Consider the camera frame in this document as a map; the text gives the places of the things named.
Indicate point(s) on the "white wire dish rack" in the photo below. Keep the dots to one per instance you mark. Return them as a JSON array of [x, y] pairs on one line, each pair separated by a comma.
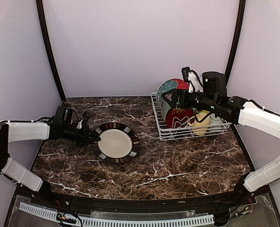
[[184, 132]]

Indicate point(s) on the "white slotted cable duct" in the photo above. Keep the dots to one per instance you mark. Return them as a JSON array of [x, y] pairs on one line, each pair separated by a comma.
[[104, 219]]

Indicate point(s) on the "right black frame post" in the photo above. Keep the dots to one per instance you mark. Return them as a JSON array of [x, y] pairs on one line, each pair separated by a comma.
[[235, 40]]

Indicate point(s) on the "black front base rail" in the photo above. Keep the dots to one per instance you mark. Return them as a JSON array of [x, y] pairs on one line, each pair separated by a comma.
[[212, 204]]

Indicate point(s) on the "red teal flower plate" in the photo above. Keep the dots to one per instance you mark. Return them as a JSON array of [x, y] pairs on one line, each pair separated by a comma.
[[168, 85]]

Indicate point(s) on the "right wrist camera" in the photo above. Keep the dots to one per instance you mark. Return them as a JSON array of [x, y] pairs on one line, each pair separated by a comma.
[[192, 78]]

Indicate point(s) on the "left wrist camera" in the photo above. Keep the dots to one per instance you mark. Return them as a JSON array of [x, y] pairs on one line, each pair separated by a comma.
[[83, 121]]

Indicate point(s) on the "pale green glass cup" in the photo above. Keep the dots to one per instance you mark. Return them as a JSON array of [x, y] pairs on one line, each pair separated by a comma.
[[215, 123]]

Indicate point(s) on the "lime green cup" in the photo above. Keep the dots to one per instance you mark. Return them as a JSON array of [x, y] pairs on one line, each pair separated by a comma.
[[199, 110]]

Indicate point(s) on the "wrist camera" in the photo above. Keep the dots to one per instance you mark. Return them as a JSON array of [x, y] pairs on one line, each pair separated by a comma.
[[83, 121], [192, 78]]

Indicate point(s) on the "striped rim cream plate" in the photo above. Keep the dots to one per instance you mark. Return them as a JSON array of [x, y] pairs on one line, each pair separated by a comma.
[[119, 143]]

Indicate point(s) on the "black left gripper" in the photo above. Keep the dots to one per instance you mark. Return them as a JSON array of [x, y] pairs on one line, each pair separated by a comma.
[[84, 138]]

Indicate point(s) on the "light teal flower plate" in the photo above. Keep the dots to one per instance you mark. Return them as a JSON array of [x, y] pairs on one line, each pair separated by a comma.
[[167, 110]]

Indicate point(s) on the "small red flower plate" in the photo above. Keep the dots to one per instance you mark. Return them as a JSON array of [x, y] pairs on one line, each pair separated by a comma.
[[177, 117]]

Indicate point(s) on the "pink dotted bowl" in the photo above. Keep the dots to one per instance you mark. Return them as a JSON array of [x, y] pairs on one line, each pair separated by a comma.
[[172, 102]]

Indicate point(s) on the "pale yellow mug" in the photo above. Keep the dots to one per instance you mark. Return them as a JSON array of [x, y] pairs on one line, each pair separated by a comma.
[[199, 123]]

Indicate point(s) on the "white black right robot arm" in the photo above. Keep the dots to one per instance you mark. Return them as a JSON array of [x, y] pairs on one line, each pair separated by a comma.
[[236, 110]]

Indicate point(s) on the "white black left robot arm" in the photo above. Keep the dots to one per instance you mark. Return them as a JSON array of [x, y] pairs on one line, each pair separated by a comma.
[[59, 126]]

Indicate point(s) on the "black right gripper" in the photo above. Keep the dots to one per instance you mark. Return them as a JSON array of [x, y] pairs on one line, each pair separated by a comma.
[[180, 93]]

